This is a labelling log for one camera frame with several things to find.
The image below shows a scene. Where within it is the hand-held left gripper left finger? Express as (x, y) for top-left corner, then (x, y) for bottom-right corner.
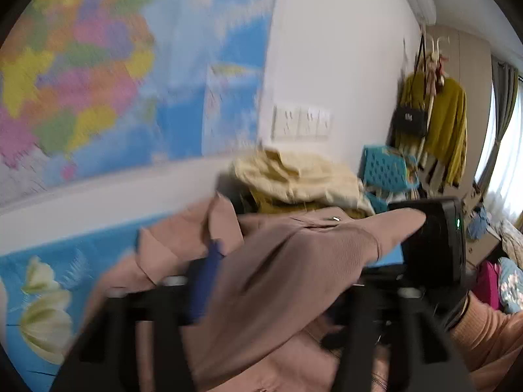
(49, 239), (225, 392)

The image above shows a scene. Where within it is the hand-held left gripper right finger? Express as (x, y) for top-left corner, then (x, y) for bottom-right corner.
(323, 284), (477, 392)

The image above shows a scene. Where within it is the pink jacket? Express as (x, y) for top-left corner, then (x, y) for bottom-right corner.
(88, 192), (428, 392)

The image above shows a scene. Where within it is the person's right forearm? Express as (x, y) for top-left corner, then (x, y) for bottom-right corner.
(447, 294), (523, 384)

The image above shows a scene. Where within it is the small blue cloth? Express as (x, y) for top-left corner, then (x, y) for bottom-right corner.
(468, 206), (489, 239)

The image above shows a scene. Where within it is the magenta cloth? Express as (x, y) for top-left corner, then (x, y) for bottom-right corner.
(474, 261), (503, 311)

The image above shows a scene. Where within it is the teal perforated basket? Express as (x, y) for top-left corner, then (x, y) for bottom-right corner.
(363, 190), (393, 215)
(360, 145), (419, 192)

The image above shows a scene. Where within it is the blue floral pillow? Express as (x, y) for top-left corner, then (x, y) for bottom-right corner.
(496, 257), (523, 313)

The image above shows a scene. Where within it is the black garment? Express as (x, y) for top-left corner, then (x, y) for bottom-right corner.
(216, 177), (256, 215)

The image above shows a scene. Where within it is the mustard garment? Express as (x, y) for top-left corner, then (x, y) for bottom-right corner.
(249, 188), (364, 219)

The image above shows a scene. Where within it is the white sheer curtain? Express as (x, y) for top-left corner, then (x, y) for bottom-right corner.
(476, 77), (523, 229)

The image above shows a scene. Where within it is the yellow sweater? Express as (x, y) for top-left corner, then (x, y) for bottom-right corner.
(394, 74), (467, 186)

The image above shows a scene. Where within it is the blue floral bed sheet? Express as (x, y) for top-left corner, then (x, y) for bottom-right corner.
(0, 214), (193, 388)

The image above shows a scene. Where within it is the black handbag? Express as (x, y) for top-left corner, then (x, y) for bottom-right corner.
(391, 106), (428, 137)

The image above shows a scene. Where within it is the white bed headboard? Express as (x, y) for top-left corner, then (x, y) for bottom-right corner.
(0, 155), (238, 254)

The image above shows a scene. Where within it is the cream garment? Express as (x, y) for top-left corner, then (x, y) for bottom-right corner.
(231, 147), (374, 215)

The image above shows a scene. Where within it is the cream coat rack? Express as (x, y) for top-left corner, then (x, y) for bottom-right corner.
(414, 24), (452, 172)

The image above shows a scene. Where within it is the grey curtain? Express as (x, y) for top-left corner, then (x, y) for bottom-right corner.
(482, 59), (519, 188)

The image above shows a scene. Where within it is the beige wardrobe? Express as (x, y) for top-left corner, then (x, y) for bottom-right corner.
(425, 24), (493, 197)

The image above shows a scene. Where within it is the white wall socket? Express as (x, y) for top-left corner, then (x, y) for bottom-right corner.
(273, 105), (301, 139)
(298, 107), (319, 139)

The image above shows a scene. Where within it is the colourful wall map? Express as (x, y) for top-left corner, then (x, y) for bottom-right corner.
(0, 0), (282, 207)

